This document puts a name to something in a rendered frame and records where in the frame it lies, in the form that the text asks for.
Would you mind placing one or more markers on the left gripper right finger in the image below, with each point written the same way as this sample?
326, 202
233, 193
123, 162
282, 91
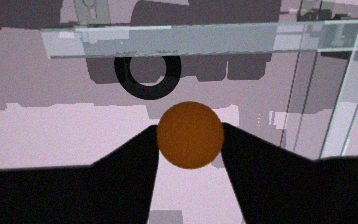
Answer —
271, 188

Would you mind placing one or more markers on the grey l-shaped metal bracket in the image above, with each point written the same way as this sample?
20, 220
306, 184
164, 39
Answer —
325, 11
83, 13

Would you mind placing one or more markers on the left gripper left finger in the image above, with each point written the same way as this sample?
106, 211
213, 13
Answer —
118, 190

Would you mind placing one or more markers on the brown ball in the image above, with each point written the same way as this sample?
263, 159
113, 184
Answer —
190, 135

